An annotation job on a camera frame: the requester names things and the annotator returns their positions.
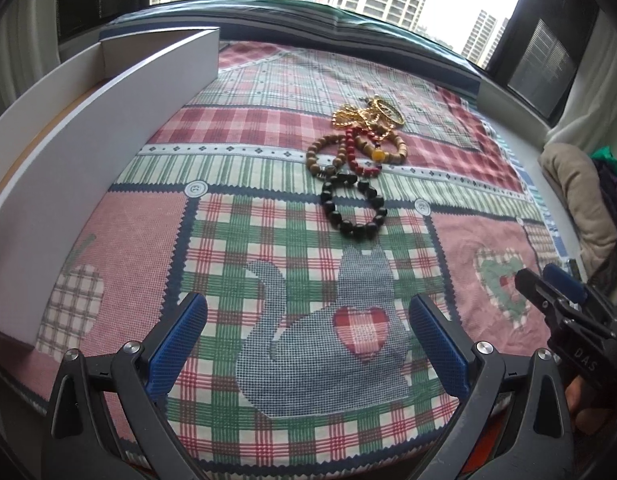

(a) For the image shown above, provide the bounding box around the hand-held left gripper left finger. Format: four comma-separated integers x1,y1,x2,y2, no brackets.
47,291,209,480

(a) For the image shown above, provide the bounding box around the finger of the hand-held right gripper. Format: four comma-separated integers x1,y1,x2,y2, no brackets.
515,267,570,322
543,263,588,305

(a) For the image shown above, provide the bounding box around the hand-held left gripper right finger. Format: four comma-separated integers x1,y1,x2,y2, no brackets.
409,293,577,480

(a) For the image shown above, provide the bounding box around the black bead bracelet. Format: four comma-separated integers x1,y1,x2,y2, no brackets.
321,172,389,242

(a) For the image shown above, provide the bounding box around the red bead bracelet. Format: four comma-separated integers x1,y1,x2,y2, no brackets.
333,127,385,179

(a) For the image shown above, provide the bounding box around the brown bracelet with amber bead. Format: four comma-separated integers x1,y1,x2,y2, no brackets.
356,127,410,167

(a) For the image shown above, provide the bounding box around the white drawer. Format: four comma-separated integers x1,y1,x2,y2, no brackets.
0,26,222,357

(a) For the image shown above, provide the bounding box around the light wooden bead bracelet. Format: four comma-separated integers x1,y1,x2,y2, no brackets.
305,131,352,181

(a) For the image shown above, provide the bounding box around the gold bangle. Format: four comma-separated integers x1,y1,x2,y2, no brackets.
371,97,406,129

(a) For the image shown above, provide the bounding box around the gold bead chain necklace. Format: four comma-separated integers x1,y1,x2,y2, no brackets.
331,100,395,142

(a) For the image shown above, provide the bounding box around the person's right hand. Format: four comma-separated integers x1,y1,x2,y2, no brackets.
565,376,617,442

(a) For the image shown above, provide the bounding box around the beige folded cloth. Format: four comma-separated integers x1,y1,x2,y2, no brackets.
539,142,617,282

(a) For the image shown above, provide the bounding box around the dark purple cloth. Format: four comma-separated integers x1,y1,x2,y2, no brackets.
593,160,617,223

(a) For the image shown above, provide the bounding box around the plaid patchwork blanket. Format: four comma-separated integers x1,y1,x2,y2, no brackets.
0,40,560,480

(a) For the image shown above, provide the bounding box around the green cloth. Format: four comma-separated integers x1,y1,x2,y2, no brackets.
591,145,617,182

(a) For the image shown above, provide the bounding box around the white curtain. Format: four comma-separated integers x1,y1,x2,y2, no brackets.
545,20,617,163
0,2,60,128

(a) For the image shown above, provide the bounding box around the narrow high-rise building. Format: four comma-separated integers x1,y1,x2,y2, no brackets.
461,9,510,69

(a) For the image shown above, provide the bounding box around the blue green striped cushion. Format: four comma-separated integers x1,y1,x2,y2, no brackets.
101,1,483,92

